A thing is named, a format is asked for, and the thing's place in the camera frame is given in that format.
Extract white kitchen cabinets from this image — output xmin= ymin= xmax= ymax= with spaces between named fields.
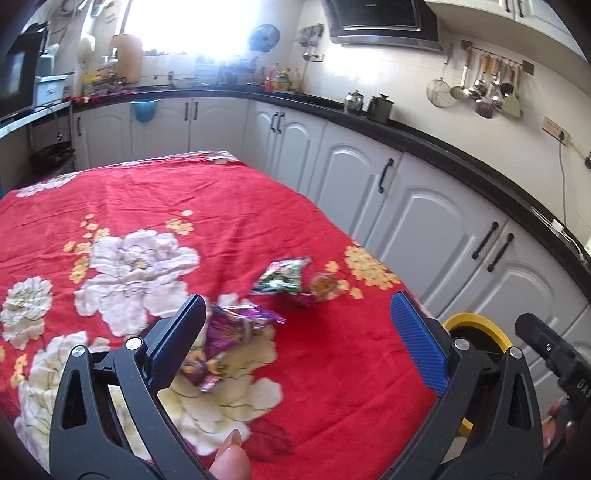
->
xmin=71 ymin=95 xmax=591 ymax=385

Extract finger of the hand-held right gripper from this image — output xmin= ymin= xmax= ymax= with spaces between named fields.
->
xmin=515 ymin=313 xmax=562 ymax=370

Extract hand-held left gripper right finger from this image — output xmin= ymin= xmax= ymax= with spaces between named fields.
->
xmin=390 ymin=291 xmax=544 ymax=480

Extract green spatula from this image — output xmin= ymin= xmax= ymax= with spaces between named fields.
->
xmin=501 ymin=65 xmax=525 ymax=121

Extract beige plastic jug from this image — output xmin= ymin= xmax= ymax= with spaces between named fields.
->
xmin=110 ymin=33 xmax=145 ymax=84

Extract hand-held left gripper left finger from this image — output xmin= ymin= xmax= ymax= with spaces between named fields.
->
xmin=48 ymin=293 xmax=218 ymax=480

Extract wire strainer ladle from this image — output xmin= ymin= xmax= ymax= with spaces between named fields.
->
xmin=426 ymin=46 xmax=456 ymax=110

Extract person's right hand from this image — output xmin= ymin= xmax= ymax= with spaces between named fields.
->
xmin=542 ymin=397 xmax=578 ymax=462

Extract person's left hand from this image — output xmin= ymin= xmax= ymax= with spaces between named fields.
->
xmin=210 ymin=428 xmax=253 ymax=480

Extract purple snack wrapper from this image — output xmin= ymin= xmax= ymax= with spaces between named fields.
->
xmin=182 ymin=302 xmax=287 ymax=393

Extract window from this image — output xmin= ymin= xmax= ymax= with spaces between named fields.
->
xmin=122 ymin=0 xmax=324 ymax=62

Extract blue wall fan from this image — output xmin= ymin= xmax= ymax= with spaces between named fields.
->
xmin=248 ymin=24 xmax=280 ymax=51

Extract black microwave oven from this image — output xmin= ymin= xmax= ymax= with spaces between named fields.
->
xmin=0 ymin=28 xmax=49 ymax=121

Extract yellow trash bin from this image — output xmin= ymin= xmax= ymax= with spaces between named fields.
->
xmin=442 ymin=313 xmax=514 ymax=437

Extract row of condiment bottles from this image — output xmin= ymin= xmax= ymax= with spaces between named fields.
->
xmin=263 ymin=65 xmax=304 ymax=93

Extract wall utensil rack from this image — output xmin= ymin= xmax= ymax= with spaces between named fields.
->
xmin=298 ymin=24 xmax=327 ymax=62

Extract white rounded appliance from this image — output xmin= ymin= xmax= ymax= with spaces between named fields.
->
xmin=78 ymin=36 xmax=96 ymax=70

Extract black range hood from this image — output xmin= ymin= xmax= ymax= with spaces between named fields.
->
xmin=321 ymin=0 xmax=444 ymax=52

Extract white upper cabinets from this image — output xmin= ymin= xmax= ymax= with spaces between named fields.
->
xmin=425 ymin=0 xmax=579 ymax=38

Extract utensil hanging rail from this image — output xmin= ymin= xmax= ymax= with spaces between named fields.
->
xmin=461 ymin=41 xmax=536 ymax=77

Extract black countertop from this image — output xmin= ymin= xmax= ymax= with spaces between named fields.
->
xmin=0 ymin=85 xmax=591 ymax=287

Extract red floral tablecloth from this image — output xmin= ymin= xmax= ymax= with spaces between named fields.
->
xmin=0 ymin=148 xmax=447 ymax=480

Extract orange candy wrapper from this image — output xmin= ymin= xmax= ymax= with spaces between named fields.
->
xmin=295 ymin=272 xmax=352 ymax=308

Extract grey plastic crate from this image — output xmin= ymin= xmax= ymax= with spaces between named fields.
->
xmin=34 ymin=74 xmax=70 ymax=107

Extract green foil wrapper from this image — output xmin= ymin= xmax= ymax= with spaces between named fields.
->
xmin=249 ymin=256 xmax=313 ymax=299

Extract black power cable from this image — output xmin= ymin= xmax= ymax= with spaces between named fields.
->
xmin=556 ymin=136 xmax=571 ymax=227

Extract dark lidded pot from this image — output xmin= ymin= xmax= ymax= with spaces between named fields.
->
xmin=367 ymin=93 xmax=395 ymax=124

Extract steel ladle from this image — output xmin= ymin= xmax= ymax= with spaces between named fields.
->
xmin=450 ymin=51 xmax=472 ymax=101
xmin=475 ymin=55 xmax=498 ymax=120

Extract wall power socket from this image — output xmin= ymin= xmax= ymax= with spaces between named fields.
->
xmin=542 ymin=115 xmax=571 ymax=145

